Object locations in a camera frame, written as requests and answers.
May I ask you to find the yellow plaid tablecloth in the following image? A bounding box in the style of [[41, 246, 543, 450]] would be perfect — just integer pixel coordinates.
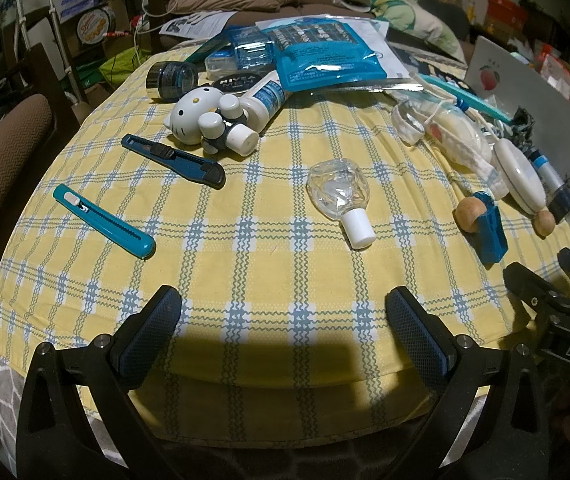
[[0, 40, 570, 443]]

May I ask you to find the dark crinkled packet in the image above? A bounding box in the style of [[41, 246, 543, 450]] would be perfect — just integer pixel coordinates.
[[507, 107, 536, 148]]

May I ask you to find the clear blue plastic box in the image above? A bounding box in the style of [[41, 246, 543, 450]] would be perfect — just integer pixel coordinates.
[[227, 25, 278, 68]]

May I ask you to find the blue stand-up pouch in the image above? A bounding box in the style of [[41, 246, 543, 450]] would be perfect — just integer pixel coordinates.
[[256, 15, 388, 92]]

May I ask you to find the brown upholstered chair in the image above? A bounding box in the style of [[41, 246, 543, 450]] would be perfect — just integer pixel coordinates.
[[0, 92, 53, 311]]

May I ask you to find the round cookie tin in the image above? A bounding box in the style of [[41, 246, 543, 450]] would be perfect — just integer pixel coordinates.
[[76, 5, 117, 46]]

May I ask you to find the white tube blue label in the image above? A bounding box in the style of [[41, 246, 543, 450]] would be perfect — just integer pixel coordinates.
[[239, 71, 286, 126]]

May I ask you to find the white pole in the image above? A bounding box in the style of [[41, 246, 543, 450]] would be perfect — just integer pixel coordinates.
[[42, 0, 86, 111]]

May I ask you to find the wooden ball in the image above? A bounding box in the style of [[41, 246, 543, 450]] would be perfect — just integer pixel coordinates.
[[535, 210, 556, 238], [453, 197, 486, 233]]

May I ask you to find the clear bottle white cap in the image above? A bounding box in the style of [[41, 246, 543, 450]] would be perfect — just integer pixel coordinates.
[[306, 159, 377, 250]]

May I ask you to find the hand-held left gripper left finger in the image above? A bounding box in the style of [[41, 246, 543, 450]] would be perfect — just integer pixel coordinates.
[[16, 285, 182, 480]]

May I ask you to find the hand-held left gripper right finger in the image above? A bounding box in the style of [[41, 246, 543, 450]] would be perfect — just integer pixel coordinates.
[[386, 286, 548, 480]]

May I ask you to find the white oval case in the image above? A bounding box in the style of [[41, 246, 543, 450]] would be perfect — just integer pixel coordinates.
[[492, 137, 548, 209]]

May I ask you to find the small white-capped bottle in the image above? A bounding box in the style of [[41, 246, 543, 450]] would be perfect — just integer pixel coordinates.
[[217, 122, 260, 157], [199, 111, 226, 155], [217, 96, 243, 123]]

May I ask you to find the grey deodorant bottle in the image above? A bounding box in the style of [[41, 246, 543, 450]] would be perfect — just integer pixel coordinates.
[[530, 147, 570, 223]]

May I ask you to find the black round tin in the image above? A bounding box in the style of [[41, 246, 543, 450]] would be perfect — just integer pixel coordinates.
[[208, 71, 261, 96]]

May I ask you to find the green plastic bag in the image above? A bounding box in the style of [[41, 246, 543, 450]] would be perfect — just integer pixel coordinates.
[[98, 50, 138, 83]]

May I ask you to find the teal utility knife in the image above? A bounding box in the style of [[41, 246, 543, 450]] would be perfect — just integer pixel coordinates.
[[52, 184, 157, 260]]

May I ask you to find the dark blue utility knife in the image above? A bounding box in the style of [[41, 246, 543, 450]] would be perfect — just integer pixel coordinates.
[[121, 133, 226, 190]]

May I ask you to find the white ribbon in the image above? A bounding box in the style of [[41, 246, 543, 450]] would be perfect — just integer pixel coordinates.
[[391, 100, 433, 147]]

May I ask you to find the white cat figure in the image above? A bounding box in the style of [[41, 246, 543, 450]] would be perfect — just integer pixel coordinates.
[[163, 86, 231, 146]]

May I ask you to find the dark glass jar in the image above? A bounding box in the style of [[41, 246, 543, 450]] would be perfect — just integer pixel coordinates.
[[146, 60, 199, 102]]

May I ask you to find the pile of red snack packets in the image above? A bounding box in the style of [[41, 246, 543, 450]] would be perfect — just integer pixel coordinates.
[[465, 0, 570, 131]]

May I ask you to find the grey cardboard box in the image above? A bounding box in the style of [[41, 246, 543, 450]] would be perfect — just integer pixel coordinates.
[[465, 35, 570, 266]]

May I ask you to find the white printed paper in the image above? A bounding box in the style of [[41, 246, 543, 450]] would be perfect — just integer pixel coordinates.
[[157, 10, 238, 41]]

